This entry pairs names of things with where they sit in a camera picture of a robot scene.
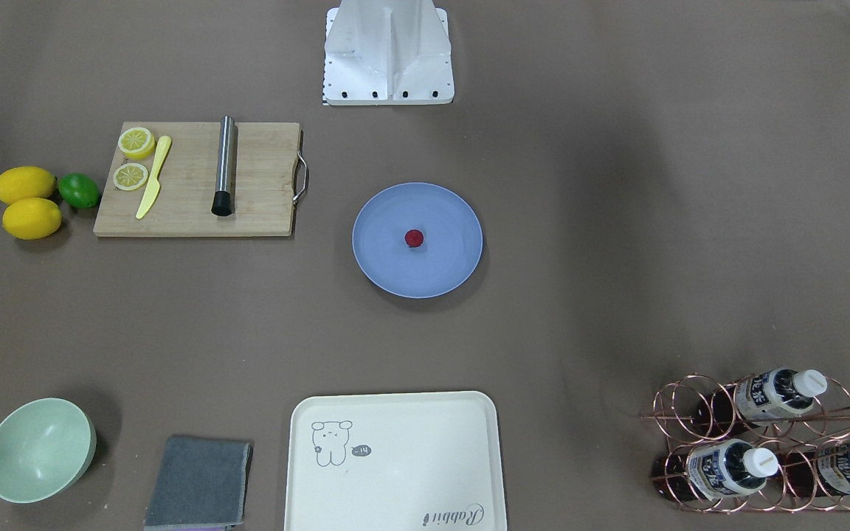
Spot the yellow lemon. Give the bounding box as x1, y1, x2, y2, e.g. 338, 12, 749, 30
0, 166, 57, 205
2, 198, 62, 240

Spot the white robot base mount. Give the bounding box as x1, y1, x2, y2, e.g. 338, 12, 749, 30
322, 1, 455, 105

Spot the mint green bowl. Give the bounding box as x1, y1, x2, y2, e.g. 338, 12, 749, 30
0, 398, 97, 504

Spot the cream rabbit tray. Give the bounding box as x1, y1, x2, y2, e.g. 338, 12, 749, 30
284, 390, 508, 530

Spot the wooden cutting board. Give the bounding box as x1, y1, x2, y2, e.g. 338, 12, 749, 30
92, 122, 305, 237

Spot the lemon half lower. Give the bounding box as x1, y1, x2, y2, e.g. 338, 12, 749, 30
111, 162, 150, 191

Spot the copper wire bottle rack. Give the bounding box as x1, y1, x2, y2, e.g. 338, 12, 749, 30
642, 374, 850, 514

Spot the lemon half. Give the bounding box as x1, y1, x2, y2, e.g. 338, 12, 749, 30
116, 125, 156, 161
111, 162, 150, 191

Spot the grey folded cloth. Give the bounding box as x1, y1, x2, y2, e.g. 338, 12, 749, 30
144, 436, 251, 530

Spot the lemon half upper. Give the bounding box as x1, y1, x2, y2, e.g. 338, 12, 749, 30
116, 125, 156, 161

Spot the green lime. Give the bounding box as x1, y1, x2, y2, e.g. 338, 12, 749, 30
57, 173, 101, 209

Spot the yellow plastic knife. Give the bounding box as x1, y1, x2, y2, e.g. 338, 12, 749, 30
135, 135, 173, 221

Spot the blue plate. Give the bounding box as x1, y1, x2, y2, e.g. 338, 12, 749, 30
351, 182, 485, 299

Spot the steel muddler black tip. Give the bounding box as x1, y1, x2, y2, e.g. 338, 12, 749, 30
210, 115, 238, 216

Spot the drink bottle white cap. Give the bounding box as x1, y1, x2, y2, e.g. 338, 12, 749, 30
733, 367, 829, 425

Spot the red strawberry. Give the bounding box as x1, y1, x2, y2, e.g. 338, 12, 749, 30
404, 229, 424, 249

